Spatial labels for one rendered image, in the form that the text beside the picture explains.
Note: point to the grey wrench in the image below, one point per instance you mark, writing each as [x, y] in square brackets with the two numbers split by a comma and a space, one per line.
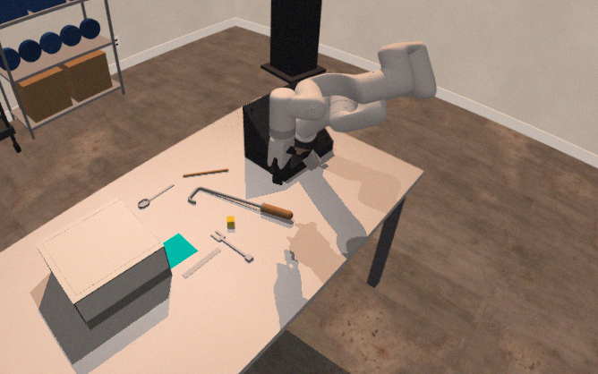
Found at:
[248, 257]

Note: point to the grey metal spoon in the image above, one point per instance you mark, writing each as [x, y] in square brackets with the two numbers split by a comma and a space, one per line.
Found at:
[145, 202]

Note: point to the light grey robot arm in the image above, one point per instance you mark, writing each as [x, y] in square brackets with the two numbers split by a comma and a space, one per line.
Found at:
[395, 79]

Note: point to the teal square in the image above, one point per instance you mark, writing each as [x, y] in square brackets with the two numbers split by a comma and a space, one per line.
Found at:
[178, 249]

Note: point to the grey flat bar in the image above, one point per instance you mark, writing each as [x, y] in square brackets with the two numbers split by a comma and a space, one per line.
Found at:
[201, 263]

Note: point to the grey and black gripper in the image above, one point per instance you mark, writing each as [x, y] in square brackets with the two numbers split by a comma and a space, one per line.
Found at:
[278, 157]

